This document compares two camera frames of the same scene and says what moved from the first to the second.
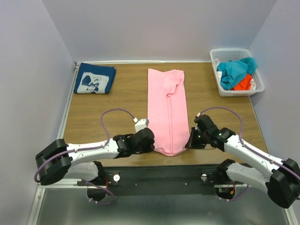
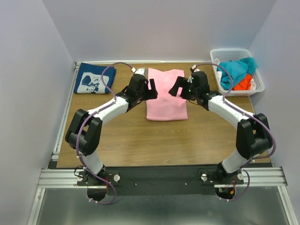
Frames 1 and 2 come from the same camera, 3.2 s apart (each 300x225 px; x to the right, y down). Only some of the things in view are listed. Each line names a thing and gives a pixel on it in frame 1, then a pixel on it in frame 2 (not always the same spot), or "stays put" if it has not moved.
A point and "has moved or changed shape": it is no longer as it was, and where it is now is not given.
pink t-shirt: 168,110 has moved or changed shape
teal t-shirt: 233,71 stays put
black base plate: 138,179 stays put
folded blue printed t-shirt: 94,78 stays put
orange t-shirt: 244,84 stays put
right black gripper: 191,138 → 183,87
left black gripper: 147,145 → 145,90
